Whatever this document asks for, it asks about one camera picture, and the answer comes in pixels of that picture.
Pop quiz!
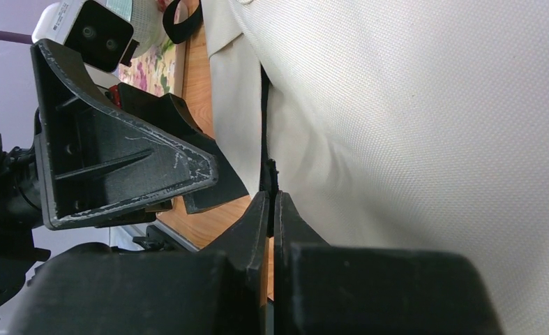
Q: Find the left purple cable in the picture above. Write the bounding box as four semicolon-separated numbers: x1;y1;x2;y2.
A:
0;27;35;46

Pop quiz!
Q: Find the light green ceramic bowl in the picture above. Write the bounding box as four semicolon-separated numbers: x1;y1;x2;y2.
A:
130;0;165;58

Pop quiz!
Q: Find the floral rectangular tray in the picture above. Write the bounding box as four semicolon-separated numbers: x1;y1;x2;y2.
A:
114;1;187;96

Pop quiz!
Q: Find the beige canvas backpack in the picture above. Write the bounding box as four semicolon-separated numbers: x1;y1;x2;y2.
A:
162;0;549;335

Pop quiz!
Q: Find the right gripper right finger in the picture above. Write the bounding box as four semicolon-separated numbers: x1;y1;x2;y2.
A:
273;192;502;334

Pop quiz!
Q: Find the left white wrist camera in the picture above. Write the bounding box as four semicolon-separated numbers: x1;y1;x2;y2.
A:
31;1;139;73

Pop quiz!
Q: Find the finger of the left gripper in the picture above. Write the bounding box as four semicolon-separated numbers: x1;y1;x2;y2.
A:
103;83;248;214

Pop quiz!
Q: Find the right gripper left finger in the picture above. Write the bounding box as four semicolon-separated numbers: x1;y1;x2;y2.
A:
9;192;270;334

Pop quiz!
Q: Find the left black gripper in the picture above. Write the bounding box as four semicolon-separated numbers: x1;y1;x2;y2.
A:
0;39;218;230

